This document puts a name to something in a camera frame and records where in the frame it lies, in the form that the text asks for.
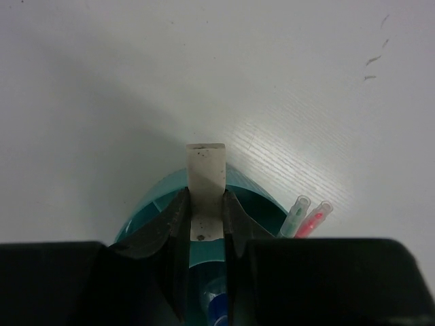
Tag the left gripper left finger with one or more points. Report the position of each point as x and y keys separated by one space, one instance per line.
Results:
x=156 y=266

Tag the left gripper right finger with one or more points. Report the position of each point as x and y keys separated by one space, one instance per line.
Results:
x=251 y=266

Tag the green pen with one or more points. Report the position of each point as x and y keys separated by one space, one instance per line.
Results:
x=294 y=218

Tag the clear blue-capped glue bottle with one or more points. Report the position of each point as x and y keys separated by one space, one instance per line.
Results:
x=214 y=302

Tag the grey white eraser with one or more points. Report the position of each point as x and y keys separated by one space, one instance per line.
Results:
x=206 y=175

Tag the red pen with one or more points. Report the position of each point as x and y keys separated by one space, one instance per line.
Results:
x=315 y=218

